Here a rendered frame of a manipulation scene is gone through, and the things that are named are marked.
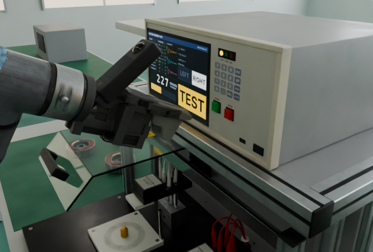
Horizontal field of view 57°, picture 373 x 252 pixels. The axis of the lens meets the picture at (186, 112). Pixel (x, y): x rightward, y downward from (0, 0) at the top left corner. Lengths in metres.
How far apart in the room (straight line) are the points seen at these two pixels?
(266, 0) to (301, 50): 6.90
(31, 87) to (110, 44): 5.16
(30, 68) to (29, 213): 0.76
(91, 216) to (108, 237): 0.12
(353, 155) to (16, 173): 1.12
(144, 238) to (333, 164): 0.53
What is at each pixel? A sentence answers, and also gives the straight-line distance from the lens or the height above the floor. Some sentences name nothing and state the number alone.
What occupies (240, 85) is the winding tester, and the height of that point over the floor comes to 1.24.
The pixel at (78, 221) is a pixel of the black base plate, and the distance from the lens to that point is 1.06.
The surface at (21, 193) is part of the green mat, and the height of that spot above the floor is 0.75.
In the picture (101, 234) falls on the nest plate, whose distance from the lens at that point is 0.98.
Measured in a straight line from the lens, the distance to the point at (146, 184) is 0.89.
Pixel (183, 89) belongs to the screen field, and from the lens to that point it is 0.74.
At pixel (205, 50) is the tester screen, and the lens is 0.66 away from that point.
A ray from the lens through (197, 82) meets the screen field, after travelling 0.69.
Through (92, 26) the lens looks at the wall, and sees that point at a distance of 5.48.
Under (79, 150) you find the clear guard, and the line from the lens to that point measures 0.77.
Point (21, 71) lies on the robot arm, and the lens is 0.46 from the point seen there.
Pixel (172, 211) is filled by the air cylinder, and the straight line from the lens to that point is 0.96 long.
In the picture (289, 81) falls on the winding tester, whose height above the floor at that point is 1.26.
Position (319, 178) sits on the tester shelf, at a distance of 0.59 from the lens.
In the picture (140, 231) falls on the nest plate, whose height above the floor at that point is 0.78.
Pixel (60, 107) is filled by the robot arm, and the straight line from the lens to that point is 0.48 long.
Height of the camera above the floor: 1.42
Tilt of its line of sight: 22 degrees down
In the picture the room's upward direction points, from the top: straight up
